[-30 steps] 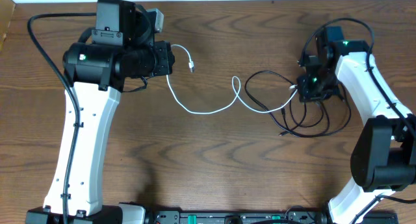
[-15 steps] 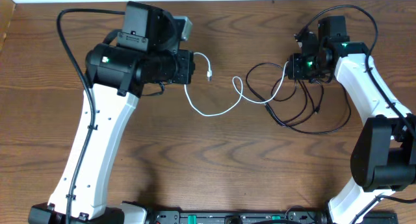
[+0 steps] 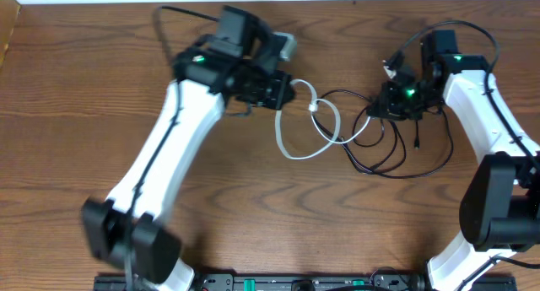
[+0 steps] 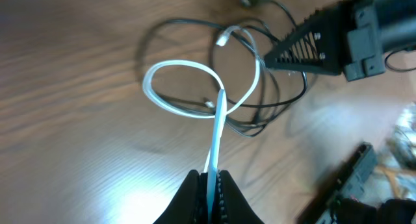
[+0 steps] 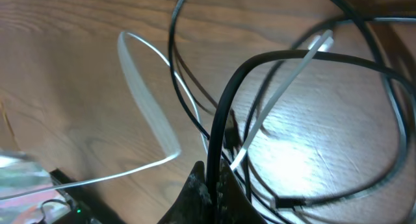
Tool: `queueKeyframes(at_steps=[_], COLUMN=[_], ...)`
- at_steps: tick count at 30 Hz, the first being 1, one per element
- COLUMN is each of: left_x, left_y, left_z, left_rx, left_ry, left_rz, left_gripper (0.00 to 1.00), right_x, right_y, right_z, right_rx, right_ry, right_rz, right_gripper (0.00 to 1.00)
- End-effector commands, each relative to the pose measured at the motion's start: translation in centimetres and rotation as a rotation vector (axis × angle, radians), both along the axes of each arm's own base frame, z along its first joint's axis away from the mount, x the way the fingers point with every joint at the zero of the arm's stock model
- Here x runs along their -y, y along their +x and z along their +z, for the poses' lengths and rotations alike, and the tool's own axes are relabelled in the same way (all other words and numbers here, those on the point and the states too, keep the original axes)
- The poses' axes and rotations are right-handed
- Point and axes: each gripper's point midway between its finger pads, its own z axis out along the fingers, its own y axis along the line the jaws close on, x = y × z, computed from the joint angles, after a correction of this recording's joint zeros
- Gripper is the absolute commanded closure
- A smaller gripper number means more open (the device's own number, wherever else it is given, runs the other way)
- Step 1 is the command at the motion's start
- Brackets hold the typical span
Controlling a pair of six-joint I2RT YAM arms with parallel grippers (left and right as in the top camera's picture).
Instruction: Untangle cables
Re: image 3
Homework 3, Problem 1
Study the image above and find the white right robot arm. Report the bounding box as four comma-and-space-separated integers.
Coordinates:
368, 53, 539, 290

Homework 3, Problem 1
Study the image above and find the white usb cable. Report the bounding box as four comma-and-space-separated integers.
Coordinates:
274, 78, 372, 161

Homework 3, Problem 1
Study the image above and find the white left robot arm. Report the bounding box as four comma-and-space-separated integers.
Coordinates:
81, 46, 295, 290

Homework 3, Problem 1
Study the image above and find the black usb cable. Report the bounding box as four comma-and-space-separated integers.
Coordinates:
311, 89, 455, 181

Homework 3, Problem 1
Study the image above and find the wooden side panel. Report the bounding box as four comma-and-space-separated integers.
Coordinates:
0, 0, 21, 66

